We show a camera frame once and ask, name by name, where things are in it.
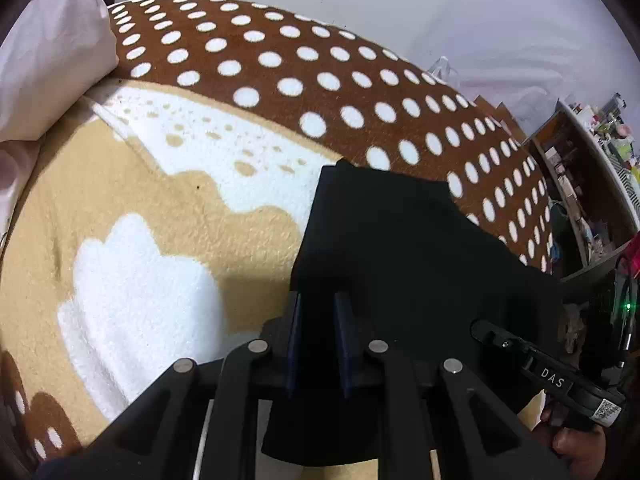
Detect white pillow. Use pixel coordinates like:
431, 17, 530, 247
0, 0, 118, 142

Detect cluttered wooden shelf unit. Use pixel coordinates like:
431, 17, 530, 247
525, 100, 639, 278

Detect brown polka dot blanket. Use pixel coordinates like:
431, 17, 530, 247
1, 0, 553, 469

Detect person's right hand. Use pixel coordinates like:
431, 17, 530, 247
533, 408, 605, 479

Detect black pants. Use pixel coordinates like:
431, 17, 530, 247
260, 157, 562, 468

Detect clear plastic bottle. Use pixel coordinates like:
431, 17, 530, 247
427, 56, 460, 89

